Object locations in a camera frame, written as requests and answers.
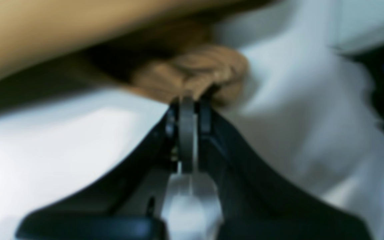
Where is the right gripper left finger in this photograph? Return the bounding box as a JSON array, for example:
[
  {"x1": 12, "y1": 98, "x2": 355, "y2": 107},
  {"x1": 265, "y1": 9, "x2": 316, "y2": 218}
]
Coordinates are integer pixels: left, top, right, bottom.
[{"x1": 15, "y1": 103, "x2": 179, "y2": 240}]

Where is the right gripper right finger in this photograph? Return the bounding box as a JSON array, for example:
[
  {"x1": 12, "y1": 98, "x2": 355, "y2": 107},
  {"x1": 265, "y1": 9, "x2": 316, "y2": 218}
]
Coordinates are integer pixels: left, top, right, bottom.
[{"x1": 198, "y1": 99, "x2": 371, "y2": 240}]

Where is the brown t-shirt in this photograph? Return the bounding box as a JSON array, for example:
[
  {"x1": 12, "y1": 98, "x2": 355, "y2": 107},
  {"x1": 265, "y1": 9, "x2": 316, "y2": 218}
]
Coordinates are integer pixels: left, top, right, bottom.
[{"x1": 0, "y1": 0, "x2": 279, "y2": 107}]

